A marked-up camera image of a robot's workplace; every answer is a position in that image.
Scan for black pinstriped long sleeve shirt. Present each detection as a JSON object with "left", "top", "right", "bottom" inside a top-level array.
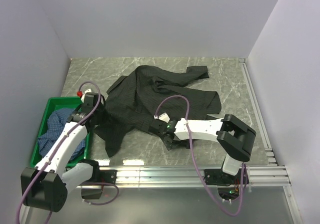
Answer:
[{"left": 94, "top": 65, "right": 222, "bottom": 157}]

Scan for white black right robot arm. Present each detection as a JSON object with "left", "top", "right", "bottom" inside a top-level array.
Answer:
[{"left": 148, "top": 114, "right": 256, "bottom": 184}]

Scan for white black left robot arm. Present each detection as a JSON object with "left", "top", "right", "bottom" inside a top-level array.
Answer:
[{"left": 20, "top": 93, "right": 103, "bottom": 212}]

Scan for green plastic tray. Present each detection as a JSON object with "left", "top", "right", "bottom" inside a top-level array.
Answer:
[{"left": 30, "top": 96, "right": 93, "bottom": 168}]

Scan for blue checked shirt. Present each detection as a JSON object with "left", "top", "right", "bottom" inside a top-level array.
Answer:
[{"left": 37, "top": 108, "right": 87, "bottom": 164}]

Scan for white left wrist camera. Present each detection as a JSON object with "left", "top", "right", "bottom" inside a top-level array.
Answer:
[{"left": 76, "top": 89, "right": 92, "bottom": 97}]

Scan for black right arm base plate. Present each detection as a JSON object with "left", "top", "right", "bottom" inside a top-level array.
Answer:
[{"left": 204, "top": 168, "right": 249, "bottom": 186}]

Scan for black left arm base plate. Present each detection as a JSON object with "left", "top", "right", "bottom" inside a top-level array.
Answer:
[{"left": 98, "top": 169, "right": 117, "bottom": 184}]

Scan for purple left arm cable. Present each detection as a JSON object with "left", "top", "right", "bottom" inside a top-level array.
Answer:
[{"left": 15, "top": 81, "right": 120, "bottom": 224}]

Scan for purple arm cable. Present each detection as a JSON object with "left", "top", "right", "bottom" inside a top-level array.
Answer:
[
  {"left": 15, "top": 81, "right": 120, "bottom": 224},
  {"left": 154, "top": 95, "right": 248, "bottom": 217}
]

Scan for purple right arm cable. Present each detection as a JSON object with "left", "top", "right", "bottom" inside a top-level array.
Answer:
[{"left": 154, "top": 95, "right": 248, "bottom": 217}]

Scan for aluminium rail frame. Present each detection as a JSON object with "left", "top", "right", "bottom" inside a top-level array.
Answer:
[{"left": 62, "top": 57, "right": 292, "bottom": 223}]

